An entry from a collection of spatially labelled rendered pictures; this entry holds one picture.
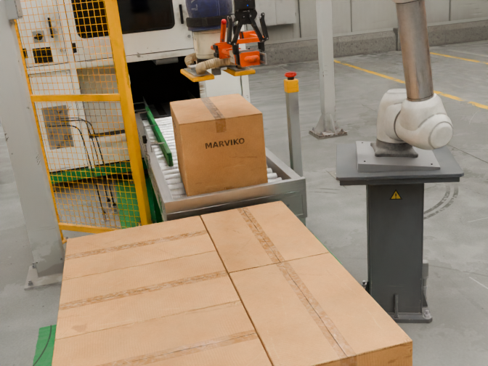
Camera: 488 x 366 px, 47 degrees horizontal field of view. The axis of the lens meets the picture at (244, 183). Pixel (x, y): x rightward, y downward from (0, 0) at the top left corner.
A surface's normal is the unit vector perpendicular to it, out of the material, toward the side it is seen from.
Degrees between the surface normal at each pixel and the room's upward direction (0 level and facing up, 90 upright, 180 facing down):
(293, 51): 90
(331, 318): 0
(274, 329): 0
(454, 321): 0
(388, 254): 90
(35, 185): 90
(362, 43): 90
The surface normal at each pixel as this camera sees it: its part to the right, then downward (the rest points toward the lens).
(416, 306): -0.16, 0.34
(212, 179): 0.20, 0.31
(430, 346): -0.09, -0.94
